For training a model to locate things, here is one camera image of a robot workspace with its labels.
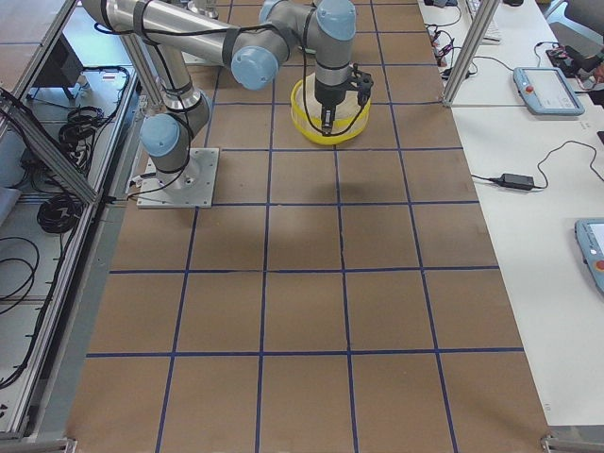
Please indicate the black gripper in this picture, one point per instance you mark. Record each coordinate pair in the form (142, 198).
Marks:
(328, 95)

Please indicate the yellow bamboo steamer layer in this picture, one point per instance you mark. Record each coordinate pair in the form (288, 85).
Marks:
(310, 128)

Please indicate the white steamer cloth liner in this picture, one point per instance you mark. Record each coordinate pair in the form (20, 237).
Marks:
(344, 111)

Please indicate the black power adapter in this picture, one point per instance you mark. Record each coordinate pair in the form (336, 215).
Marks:
(514, 181)

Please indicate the blue teach pendant far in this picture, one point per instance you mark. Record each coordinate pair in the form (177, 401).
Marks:
(545, 91)

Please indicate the blue teach pendant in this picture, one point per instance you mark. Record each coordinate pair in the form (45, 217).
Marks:
(589, 236)
(545, 91)

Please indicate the blue teach pendant near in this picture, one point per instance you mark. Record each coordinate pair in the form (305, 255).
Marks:
(589, 236)

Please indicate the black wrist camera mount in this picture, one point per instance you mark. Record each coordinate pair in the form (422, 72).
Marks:
(362, 83)

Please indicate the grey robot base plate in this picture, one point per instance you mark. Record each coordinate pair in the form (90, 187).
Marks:
(194, 188)

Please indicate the aluminium frame post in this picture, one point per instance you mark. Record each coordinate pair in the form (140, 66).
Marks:
(484, 15)

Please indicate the aluminium frame rail left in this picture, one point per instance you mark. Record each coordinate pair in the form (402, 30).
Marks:
(45, 148)

